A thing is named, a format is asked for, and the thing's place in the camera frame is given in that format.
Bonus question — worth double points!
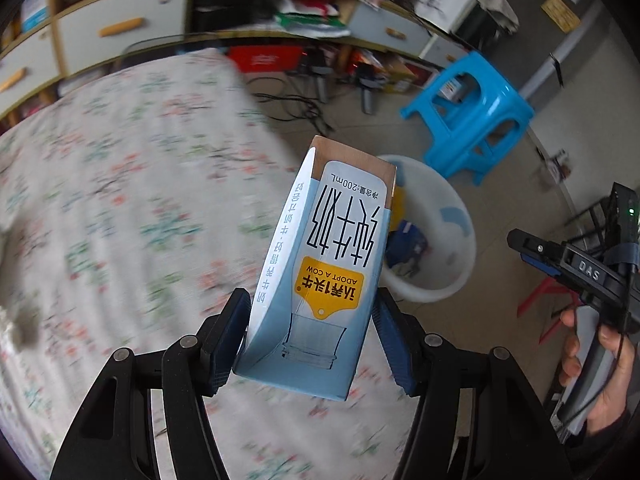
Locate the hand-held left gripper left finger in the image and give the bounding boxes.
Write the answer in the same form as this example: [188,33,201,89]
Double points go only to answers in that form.
[50,287,252,480]

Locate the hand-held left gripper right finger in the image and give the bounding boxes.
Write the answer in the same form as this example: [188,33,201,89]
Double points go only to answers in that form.
[371,287,573,480]

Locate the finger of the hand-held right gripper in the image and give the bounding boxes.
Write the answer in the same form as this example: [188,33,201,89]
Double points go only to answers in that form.
[519,254,584,292]
[506,228,568,263]

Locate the white plastic basin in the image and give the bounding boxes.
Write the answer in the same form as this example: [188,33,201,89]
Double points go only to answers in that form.
[375,154,476,303]

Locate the blue biscuit box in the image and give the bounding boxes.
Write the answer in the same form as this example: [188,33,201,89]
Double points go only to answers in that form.
[386,219,430,273]

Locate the light blue milk carton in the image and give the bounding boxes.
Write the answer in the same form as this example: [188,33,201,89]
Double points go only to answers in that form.
[232,135,398,402]

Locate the yellow snack bag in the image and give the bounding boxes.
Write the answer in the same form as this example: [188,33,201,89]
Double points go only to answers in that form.
[390,187,407,233]

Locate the person's right forearm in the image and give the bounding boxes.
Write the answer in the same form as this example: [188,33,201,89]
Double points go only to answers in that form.
[560,407,640,480]

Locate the person's right hand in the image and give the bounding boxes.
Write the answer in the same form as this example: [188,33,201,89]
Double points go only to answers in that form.
[559,307,634,437]

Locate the red plastic stool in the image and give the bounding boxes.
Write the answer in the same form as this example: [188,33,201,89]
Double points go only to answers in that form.
[517,275,586,347]

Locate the small printed box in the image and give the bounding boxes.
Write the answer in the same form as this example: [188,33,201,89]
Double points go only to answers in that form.
[550,152,574,181]

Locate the blue plastic stool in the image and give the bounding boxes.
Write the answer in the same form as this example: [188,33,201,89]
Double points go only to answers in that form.
[399,51,536,186]

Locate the white printed box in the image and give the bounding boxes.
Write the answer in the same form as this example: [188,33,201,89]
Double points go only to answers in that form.
[440,75,472,104]

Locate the floral tablecloth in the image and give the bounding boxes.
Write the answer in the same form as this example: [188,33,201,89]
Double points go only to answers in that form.
[0,49,426,480]

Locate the cardboard box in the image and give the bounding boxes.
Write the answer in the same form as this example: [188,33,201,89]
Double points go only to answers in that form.
[380,54,432,94]

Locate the red plastic crate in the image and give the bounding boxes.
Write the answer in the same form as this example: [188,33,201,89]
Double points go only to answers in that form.
[227,45,306,74]

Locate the pile of coloured clothes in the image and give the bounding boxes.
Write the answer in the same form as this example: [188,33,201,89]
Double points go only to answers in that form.
[272,0,352,37]

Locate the grey handled device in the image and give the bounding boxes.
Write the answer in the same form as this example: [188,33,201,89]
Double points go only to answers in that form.
[357,64,382,117]
[299,50,332,104]

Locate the yellow wall notice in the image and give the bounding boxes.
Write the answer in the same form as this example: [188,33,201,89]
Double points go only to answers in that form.
[541,0,581,34]

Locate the black floor cables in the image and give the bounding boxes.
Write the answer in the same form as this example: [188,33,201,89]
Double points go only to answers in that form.
[249,89,337,132]

